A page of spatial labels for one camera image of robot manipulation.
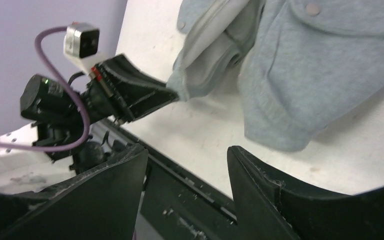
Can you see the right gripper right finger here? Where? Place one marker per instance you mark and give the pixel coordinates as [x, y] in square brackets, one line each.
[273, 205]

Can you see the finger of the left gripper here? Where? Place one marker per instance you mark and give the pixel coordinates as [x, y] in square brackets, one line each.
[119, 70]
[134, 102]

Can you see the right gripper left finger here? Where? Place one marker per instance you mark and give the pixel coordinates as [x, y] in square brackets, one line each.
[99, 204]

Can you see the grey zip-up jacket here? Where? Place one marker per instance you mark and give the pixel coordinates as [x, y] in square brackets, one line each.
[304, 63]

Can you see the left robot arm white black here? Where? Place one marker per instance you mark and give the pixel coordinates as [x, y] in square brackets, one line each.
[22, 171]

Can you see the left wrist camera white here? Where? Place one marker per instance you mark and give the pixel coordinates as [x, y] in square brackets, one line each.
[81, 43]

